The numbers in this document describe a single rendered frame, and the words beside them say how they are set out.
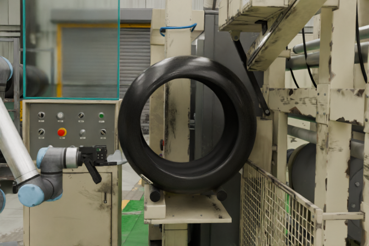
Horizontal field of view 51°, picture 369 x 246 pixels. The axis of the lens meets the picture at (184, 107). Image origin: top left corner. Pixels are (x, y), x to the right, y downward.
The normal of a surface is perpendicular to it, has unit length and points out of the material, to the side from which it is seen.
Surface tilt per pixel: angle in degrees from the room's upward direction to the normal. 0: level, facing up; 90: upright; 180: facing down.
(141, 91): 84
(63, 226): 90
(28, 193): 93
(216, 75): 80
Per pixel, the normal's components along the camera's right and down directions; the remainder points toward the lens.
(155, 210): 0.11, 0.05
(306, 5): 0.01, 0.97
